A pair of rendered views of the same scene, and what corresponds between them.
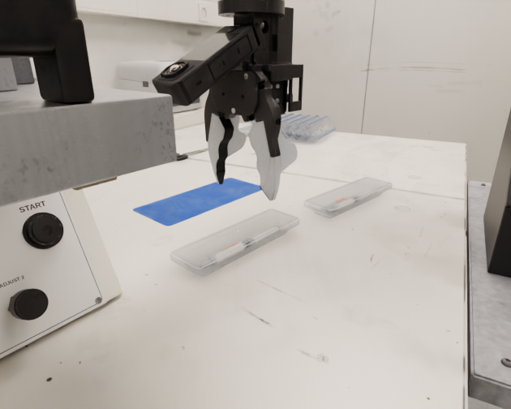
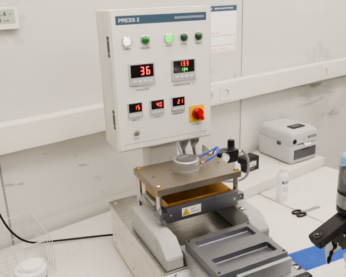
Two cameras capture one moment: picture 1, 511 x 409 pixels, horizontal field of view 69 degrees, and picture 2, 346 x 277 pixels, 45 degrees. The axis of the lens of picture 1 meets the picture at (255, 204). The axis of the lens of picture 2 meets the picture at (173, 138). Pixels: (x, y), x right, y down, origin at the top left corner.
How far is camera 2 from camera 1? 0.91 m
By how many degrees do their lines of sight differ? 24
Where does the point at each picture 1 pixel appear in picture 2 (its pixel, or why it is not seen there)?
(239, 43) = (342, 226)
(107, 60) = (254, 120)
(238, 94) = (340, 239)
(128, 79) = (267, 136)
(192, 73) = (324, 239)
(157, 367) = not seen: outside the picture
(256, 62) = not seen: outside the picture
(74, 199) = not seen: hidden behind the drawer
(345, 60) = not seen: outside the picture
